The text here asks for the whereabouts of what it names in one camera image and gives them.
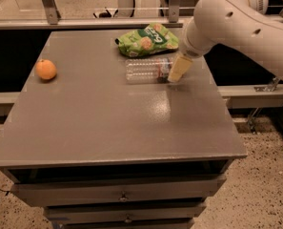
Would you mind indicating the middle grey drawer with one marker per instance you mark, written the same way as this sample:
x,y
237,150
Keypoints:
x,y
126,212

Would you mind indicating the grey drawer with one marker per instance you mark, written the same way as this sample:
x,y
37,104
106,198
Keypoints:
x,y
126,212
104,191

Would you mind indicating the grey metal railing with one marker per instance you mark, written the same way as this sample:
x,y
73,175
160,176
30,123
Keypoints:
x,y
100,13

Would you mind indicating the orange fruit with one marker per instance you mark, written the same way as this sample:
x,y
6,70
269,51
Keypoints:
x,y
45,69

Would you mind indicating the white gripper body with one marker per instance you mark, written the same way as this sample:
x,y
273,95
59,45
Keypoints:
x,y
192,50

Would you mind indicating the top grey drawer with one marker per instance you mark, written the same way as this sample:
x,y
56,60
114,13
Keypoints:
x,y
104,191

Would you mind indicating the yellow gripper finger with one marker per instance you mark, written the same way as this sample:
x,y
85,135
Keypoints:
x,y
180,66

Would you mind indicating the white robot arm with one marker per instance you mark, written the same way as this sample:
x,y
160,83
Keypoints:
x,y
238,24

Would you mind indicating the clear plastic water bottle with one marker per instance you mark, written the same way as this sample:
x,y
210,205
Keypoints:
x,y
148,71

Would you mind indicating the grey drawer cabinet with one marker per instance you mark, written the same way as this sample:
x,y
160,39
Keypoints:
x,y
89,124

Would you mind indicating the green rice chip bag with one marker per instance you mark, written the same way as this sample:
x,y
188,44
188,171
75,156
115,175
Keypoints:
x,y
153,39

